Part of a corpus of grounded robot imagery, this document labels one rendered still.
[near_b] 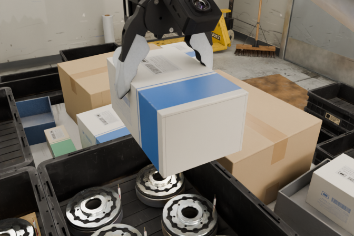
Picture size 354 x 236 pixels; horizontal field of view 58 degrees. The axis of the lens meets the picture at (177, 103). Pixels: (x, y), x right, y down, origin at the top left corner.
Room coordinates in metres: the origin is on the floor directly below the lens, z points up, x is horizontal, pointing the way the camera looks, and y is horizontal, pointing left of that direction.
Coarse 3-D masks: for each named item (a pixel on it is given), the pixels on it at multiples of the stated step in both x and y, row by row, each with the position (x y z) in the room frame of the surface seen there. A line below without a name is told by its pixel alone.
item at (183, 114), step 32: (160, 64) 0.44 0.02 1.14; (192, 64) 0.45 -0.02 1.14; (128, 96) 0.39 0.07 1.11; (160, 96) 0.34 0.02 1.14; (192, 96) 0.34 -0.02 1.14; (224, 96) 0.34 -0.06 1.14; (128, 128) 0.40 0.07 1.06; (160, 128) 0.30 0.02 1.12; (192, 128) 0.32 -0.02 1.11; (224, 128) 0.34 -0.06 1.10; (160, 160) 0.30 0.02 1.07; (192, 160) 0.32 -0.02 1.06
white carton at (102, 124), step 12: (108, 108) 0.77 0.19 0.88; (84, 120) 0.71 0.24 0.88; (96, 120) 0.71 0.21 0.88; (108, 120) 0.71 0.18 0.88; (120, 120) 0.71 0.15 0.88; (84, 132) 0.70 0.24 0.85; (96, 132) 0.65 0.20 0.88; (108, 132) 0.65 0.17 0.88; (120, 132) 0.65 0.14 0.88; (84, 144) 0.71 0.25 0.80
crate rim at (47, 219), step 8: (24, 168) 0.46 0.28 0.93; (32, 168) 0.46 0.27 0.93; (0, 176) 0.44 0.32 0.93; (8, 176) 0.44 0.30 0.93; (16, 176) 0.44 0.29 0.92; (32, 176) 0.44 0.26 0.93; (32, 184) 0.42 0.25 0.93; (40, 184) 0.42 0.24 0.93; (40, 192) 0.40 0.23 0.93; (40, 200) 0.39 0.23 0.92; (40, 208) 0.36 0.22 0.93; (48, 208) 0.36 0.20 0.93; (48, 216) 0.35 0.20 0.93; (48, 224) 0.33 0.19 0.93; (48, 232) 0.32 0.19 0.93; (56, 232) 0.32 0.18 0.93
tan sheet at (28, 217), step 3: (30, 213) 0.44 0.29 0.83; (33, 213) 0.44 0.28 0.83; (24, 216) 0.44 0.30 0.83; (27, 216) 0.44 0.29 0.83; (30, 216) 0.44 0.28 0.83; (33, 216) 0.44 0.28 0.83; (24, 219) 0.43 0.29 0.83; (27, 219) 0.43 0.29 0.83; (30, 219) 0.43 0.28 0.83; (33, 219) 0.43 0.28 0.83; (36, 219) 0.43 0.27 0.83; (30, 222) 0.42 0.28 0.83; (36, 222) 0.42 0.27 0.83; (33, 225) 0.41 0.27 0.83; (39, 228) 0.41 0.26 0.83; (39, 231) 0.40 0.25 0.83; (36, 234) 0.39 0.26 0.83; (39, 234) 0.39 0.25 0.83
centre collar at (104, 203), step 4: (88, 196) 0.45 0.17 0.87; (92, 196) 0.45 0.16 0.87; (96, 196) 0.45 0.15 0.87; (100, 196) 0.45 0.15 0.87; (84, 200) 0.44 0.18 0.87; (88, 200) 0.44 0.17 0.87; (92, 200) 0.45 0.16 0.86; (100, 200) 0.44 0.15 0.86; (104, 200) 0.44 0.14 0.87; (84, 204) 0.43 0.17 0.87; (104, 204) 0.43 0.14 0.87; (80, 208) 0.43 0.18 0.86; (84, 208) 0.42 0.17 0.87; (100, 208) 0.42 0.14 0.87; (104, 208) 0.43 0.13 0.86; (84, 212) 0.41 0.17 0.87; (88, 212) 0.41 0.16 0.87; (92, 212) 0.41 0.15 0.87; (96, 212) 0.41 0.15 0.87; (100, 212) 0.42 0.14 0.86
